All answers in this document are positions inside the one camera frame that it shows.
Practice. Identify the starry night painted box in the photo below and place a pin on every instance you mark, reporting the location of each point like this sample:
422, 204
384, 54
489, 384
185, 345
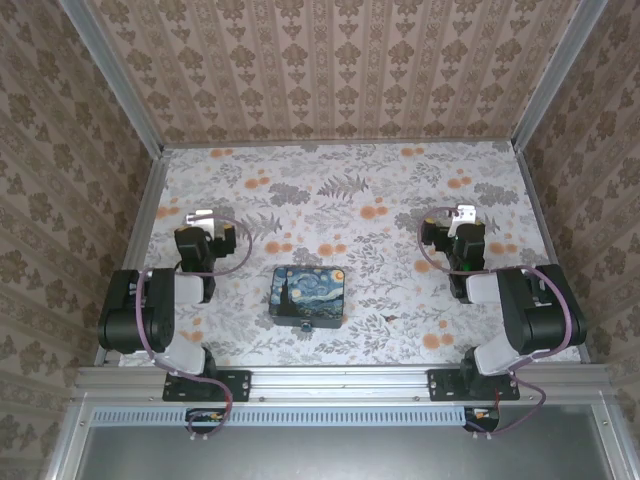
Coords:
305, 295

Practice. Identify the aluminium side rail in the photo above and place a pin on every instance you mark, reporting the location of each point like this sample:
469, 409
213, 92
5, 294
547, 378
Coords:
546, 225
141, 235

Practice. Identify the aluminium frame post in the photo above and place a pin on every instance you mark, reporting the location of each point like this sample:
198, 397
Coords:
123, 85
555, 75

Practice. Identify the floral table cover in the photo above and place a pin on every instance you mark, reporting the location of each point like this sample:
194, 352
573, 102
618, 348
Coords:
350, 175

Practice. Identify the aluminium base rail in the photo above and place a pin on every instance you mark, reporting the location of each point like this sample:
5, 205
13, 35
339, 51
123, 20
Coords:
340, 382

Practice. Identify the black connector board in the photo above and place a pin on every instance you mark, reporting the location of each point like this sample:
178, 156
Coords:
482, 424
205, 425

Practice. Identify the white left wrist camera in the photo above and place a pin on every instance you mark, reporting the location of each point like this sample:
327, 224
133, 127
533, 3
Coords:
200, 218

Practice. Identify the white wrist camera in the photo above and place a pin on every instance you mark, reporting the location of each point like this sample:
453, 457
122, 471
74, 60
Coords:
200, 218
465, 214

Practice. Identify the grey metal panel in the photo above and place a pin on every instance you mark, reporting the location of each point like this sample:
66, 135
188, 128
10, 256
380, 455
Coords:
340, 455

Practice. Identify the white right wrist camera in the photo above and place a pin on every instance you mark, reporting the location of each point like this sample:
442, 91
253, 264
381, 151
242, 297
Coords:
465, 214

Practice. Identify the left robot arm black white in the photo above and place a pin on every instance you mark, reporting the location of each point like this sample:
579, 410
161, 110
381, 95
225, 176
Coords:
155, 310

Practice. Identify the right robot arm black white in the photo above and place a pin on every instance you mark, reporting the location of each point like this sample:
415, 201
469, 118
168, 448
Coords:
530, 320

